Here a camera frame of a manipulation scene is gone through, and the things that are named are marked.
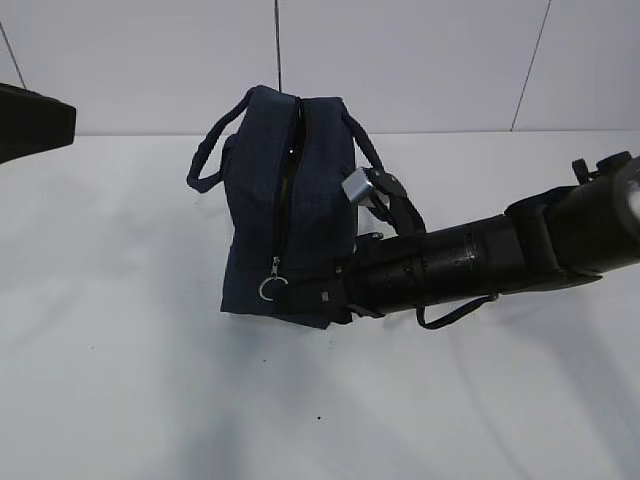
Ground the yellow lemon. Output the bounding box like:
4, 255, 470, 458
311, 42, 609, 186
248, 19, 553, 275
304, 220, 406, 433
280, 173, 290, 202

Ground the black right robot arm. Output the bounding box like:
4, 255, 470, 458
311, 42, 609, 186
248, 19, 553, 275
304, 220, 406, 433
276, 152, 639, 330

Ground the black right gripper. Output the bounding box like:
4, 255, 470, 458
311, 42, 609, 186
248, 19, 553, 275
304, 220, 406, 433
277, 219, 525, 325

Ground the navy blue lunch bag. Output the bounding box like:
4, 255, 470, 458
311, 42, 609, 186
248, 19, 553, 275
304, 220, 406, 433
186, 85, 384, 323

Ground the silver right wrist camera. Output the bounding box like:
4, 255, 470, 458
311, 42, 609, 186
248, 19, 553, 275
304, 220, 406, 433
342, 167, 407, 207

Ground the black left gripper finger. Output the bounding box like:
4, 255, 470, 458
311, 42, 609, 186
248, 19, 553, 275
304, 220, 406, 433
1, 83, 76, 163

